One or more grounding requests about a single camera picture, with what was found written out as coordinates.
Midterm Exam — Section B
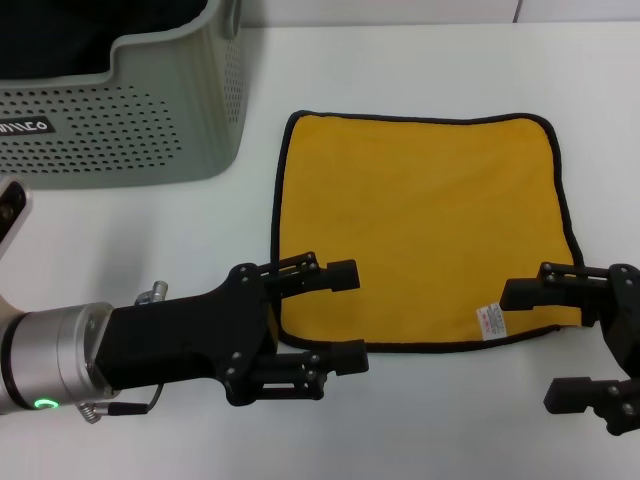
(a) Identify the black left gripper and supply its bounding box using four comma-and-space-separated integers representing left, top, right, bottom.
93, 262, 280, 407

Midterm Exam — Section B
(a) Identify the black brand label sticker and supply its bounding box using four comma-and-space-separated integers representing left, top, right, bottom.
0, 117, 55, 136

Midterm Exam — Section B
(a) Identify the white towel care tag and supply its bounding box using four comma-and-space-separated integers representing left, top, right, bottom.
474, 302, 510, 342

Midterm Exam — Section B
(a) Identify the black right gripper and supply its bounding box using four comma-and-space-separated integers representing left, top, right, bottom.
500, 260, 640, 437

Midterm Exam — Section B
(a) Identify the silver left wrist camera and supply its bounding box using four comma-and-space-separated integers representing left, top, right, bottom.
0, 177, 35, 262

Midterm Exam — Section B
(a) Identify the yellow and green towel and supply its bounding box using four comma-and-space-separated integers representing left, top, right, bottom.
269, 110, 587, 355

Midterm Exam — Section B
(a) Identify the grey-green perforated storage box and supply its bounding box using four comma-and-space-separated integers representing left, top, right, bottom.
0, 0, 246, 191

